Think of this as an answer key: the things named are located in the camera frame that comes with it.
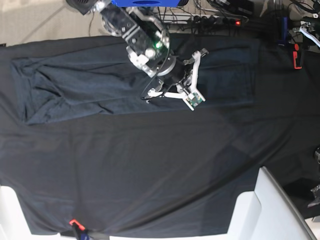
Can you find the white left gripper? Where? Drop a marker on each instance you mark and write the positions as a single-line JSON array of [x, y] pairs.
[[307, 29]]

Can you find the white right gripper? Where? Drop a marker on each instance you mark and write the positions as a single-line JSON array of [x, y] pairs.
[[176, 79]]

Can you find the dark blue-grey T-shirt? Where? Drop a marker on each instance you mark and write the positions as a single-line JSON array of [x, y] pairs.
[[102, 80]]

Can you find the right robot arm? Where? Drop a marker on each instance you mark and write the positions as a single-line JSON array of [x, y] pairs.
[[140, 29]]

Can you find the red and black clamp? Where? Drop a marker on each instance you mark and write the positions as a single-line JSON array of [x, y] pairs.
[[298, 54]]

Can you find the black table cloth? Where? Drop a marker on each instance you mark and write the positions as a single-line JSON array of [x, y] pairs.
[[162, 174]]

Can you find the white power strip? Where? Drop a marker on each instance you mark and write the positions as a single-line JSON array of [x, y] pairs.
[[188, 18]]

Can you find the blue box on stand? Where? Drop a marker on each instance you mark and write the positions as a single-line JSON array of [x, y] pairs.
[[146, 3]]

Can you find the white foam block right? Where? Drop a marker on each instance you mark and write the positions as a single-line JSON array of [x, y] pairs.
[[267, 213]]

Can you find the white foam block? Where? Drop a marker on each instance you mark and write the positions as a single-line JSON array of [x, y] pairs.
[[267, 213], [13, 225]]

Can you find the blue clamp at front edge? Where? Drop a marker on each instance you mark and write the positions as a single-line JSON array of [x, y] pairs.
[[80, 232]]

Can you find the white foam block left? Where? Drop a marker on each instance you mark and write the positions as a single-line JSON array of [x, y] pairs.
[[13, 225]]

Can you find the blue clamp with black handle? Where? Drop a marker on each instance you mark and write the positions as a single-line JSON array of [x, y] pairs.
[[283, 31]]

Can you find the black metal bracket right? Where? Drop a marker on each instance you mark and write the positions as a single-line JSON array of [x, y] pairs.
[[316, 193]]

